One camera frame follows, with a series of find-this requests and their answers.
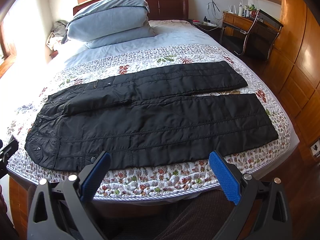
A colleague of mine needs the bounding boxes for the hanging white cables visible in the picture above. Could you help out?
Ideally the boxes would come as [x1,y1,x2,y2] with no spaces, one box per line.
[206,0,226,23]

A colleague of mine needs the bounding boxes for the black padded pants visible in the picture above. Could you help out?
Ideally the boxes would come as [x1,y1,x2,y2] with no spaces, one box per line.
[25,61,278,172]

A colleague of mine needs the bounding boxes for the wooden wardrobe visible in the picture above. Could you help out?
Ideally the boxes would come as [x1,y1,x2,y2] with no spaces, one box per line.
[263,0,319,165]

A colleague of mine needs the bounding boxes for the floral quilted bedspread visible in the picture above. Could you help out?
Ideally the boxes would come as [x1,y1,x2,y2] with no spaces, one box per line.
[1,20,298,202]

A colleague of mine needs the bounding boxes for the crumpled grey clothes pile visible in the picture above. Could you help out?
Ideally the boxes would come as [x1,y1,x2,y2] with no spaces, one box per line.
[46,20,68,51]

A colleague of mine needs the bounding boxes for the wooden desk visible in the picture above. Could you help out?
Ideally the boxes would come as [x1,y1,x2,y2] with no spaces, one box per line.
[222,12,253,38]

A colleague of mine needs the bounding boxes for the dark wooden headboard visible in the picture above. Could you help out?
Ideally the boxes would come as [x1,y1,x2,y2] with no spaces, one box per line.
[73,0,189,21]

